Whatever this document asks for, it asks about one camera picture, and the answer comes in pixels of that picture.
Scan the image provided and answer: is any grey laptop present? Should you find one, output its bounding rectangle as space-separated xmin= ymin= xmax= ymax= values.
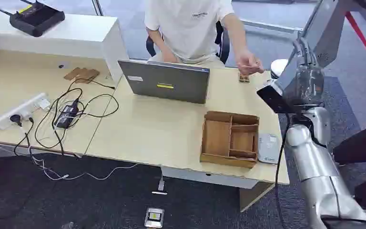
xmin=118 ymin=60 xmax=211 ymax=104

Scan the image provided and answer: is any person's right hand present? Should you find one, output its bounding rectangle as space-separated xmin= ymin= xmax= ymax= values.
xmin=161 ymin=49 xmax=181 ymax=63

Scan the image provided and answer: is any wooden compartment box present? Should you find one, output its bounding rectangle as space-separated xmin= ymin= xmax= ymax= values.
xmin=200 ymin=110 xmax=260 ymax=169

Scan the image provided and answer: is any desk leg panel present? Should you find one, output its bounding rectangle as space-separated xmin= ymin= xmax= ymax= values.
xmin=239 ymin=182 xmax=276 ymax=213

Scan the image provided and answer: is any black plug with cable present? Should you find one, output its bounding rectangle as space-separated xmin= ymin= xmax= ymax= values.
xmin=9 ymin=114 xmax=36 ymax=157

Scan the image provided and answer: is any white cable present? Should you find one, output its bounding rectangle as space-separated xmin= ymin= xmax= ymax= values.
xmin=0 ymin=115 xmax=140 ymax=181

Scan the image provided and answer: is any standing person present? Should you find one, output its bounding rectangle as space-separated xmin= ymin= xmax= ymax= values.
xmin=332 ymin=117 xmax=366 ymax=212

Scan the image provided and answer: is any metal pole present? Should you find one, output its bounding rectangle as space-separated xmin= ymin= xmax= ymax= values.
xmin=91 ymin=0 xmax=105 ymax=16

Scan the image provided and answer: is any black office chair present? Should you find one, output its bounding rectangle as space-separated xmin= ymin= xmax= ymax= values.
xmin=145 ymin=21 xmax=231 ymax=65

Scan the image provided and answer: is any black adapter cable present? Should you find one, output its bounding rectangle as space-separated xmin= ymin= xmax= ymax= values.
xmin=34 ymin=77 xmax=120 ymax=150

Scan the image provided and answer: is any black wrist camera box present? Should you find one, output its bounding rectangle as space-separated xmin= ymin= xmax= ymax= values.
xmin=256 ymin=83 xmax=297 ymax=114

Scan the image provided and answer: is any silver device with yellow label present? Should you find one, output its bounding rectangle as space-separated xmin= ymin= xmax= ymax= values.
xmin=144 ymin=207 xmax=165 ymax=229

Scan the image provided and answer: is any white cable connector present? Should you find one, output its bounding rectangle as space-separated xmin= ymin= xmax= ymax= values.
xmin=151 ymin=177 xmax=168 ymax=196

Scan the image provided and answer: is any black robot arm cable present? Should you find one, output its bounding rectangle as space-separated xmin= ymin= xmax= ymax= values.
xmin=274 ymin=113 xmax=294 ymax=229

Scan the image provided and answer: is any grey floor rail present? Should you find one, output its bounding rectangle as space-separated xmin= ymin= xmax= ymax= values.
xmin=240 ymin=18 xmax=303 ymax=35

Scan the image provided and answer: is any red floor tape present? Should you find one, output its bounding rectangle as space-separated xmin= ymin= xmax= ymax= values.
xmin=345 ymin=12 xmax=366 ymax=74

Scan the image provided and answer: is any seated person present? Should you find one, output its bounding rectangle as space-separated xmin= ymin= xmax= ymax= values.
xmin=144 ymin=0 xmax=265 ymax=76

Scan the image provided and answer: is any white power strip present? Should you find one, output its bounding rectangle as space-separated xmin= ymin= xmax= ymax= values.
xmin=0 ymin=92 xmax=51 ymax=131

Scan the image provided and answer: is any black power adapter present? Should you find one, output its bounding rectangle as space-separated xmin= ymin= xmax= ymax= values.
xmin=55 ymin=98 xmax=80 ymax=129

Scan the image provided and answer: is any white desk shelf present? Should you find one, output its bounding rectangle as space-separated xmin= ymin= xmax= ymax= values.
xmin=0 ymin=8 xmax=130 ymax=85

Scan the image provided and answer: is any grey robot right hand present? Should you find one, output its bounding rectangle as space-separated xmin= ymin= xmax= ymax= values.
xmin=283 ymin=38 xmax=325 ymax=109

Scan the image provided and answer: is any black router with antennas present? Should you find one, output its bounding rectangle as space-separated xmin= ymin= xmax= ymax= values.
xmin=0 ymin=0 xmax=66 ymax=38

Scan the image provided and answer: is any white round base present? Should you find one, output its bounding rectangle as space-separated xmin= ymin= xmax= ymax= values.
xmin=270 ymin=59 xmax=289 ymax=80

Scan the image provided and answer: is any grey display stand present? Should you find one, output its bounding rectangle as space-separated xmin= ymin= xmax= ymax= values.
xmin=273 ymin=0 xmax=366 ymax=105

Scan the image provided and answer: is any person's left hand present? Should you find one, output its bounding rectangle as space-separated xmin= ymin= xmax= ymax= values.
xmin=235 ymin=50 xmax=265 ymax=76

